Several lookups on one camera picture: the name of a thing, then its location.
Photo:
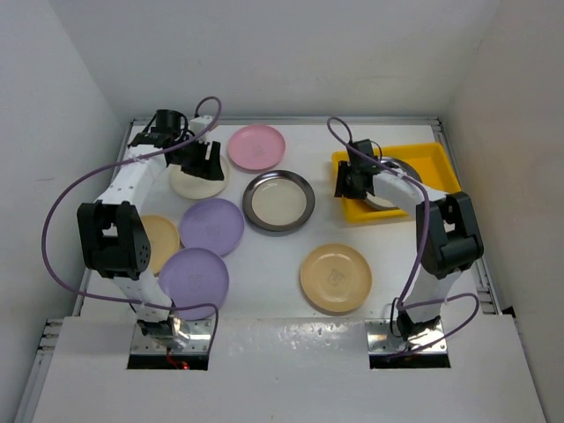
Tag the yellow plastic plate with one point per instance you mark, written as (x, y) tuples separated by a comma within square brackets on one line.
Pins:
[(164, 240), (336, 278)]

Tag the cream white plastic plate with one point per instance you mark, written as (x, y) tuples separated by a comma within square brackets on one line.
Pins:
[(194, 188)]

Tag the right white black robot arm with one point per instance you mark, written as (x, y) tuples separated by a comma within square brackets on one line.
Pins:
[(447, 232)]

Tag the metal base plate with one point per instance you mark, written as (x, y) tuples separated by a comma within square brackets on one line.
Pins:
[(382, 342), (176, 335)]

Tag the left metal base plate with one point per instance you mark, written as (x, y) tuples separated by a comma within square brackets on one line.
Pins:
[(176, 335)]

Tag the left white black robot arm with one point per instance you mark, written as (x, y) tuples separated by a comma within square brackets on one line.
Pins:
[(113, 238)]

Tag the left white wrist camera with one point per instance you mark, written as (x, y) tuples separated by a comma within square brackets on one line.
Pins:
[(198, 124)]

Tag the purple plastic plate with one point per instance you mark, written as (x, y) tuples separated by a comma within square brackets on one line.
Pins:
[(215, 224), (193, 277)]

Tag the pink plastic plate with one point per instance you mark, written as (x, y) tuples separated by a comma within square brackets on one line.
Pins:
[(256, 147)]

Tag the dark metal plate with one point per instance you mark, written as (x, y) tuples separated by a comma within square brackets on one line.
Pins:
[(380, 204), (278, 201)]

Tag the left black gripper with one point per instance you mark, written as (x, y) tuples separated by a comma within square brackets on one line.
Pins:
[(207, 168)]

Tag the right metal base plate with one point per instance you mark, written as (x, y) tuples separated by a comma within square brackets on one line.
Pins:
[(382, 342)]

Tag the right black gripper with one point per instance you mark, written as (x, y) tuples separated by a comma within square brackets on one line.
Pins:
[(343, 189)]

